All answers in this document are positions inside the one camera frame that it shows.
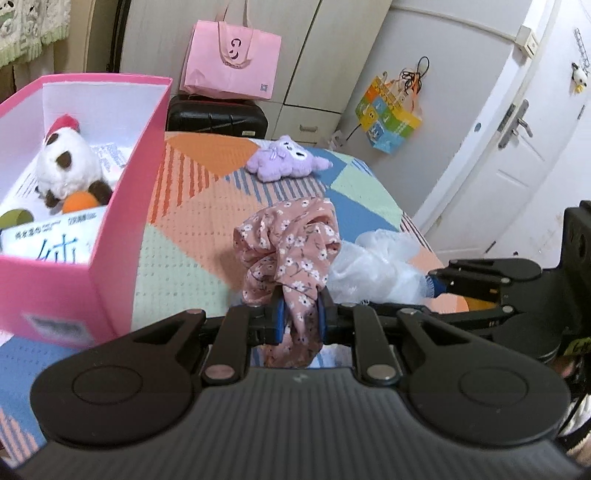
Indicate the green avocado plush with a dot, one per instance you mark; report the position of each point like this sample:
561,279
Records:
15,217

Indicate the red strawberry plush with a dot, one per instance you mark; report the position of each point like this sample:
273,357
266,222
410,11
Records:
64,121

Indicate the pink floral cloth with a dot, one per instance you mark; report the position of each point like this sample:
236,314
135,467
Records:
290,245

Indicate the colourful paper gift bag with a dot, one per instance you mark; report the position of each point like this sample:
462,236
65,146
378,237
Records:
389,111

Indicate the pink tote bag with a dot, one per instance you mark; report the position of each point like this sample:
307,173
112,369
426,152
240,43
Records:
230,61

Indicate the cream knit cardigan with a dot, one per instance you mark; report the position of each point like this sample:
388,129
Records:
27,26

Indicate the purple kuromi plush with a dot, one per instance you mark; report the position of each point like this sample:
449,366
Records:
284,158

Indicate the large wet wipes pack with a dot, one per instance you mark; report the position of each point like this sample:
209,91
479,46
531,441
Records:
65,238

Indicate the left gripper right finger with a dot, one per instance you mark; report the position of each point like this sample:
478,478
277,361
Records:
359,327

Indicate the white panda plush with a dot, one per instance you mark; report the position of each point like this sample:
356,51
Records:
65,165

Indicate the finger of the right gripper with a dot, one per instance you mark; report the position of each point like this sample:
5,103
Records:
436,285

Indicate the small tissue pack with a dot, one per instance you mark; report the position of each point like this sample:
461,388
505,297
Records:
112,162

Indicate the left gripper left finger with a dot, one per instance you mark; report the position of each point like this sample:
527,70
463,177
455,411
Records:
243,328

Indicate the black suitcase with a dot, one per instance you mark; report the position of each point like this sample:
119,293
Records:
197,114

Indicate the pink storage box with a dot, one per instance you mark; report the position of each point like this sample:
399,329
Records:
128,110

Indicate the white door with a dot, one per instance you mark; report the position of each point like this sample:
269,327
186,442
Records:
504,181

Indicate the patchwork tablecloth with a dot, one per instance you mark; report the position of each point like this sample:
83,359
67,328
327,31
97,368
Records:
200,194

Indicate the metal door handle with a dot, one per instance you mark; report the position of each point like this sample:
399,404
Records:
514,123

